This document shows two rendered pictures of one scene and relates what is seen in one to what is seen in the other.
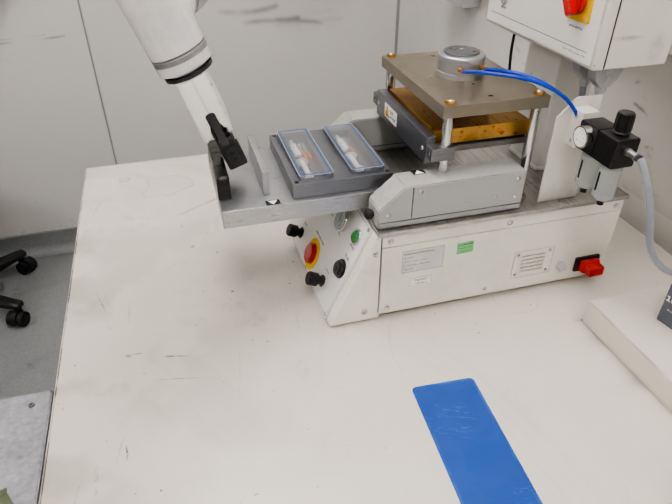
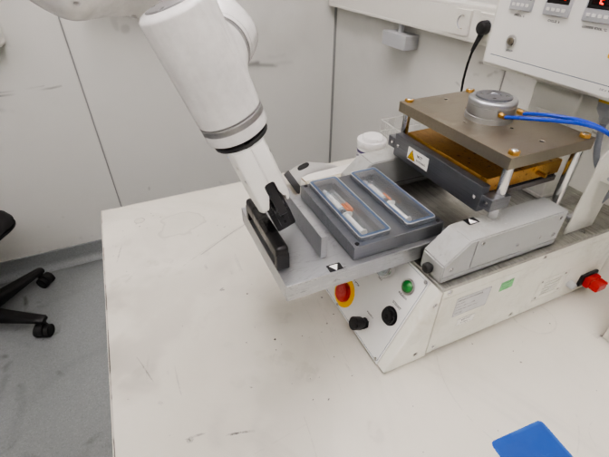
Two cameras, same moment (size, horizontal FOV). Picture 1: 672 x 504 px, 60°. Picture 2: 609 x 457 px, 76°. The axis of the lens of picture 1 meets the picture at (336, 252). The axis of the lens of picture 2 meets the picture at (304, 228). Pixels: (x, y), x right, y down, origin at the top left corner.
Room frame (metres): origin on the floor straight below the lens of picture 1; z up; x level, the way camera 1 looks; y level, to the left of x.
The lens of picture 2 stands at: (0.36, 0.20, 1.36)
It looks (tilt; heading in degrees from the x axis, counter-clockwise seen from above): 36 degrees down; 352
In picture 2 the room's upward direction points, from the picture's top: straight up
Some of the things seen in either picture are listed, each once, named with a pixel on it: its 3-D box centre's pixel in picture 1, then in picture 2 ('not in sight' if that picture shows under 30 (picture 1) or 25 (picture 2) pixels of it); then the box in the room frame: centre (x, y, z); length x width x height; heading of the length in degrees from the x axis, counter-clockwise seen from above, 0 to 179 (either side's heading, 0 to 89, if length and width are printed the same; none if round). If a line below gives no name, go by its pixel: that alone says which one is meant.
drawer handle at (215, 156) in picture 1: (218, 168); (265, 230); (0.86, 0.19, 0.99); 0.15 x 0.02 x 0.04; 16
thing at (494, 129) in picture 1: (457, 100); (484, 142); (0.97, -0.21, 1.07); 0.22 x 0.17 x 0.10; 16
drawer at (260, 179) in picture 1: (300, 168); (342, 219); (0.90, 0.06, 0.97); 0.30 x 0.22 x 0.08; 106
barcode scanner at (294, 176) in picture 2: not in sight; (316, 172); (1.40, 0.02, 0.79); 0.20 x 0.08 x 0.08; 106
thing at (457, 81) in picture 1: (479, 90); (506, 132); (0.96, -0.24, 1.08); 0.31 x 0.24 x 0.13; 16
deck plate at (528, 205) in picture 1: (463, 169); (475, 201); (0.98, -0.24, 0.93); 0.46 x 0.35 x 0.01; 106
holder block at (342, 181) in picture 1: (327, 158); (366, 208); (0.91, 0.02, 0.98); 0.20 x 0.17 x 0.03; 16
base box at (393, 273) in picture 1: (442, 218); (455, 247); (0.95, -0.20, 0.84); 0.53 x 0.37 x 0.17; 106
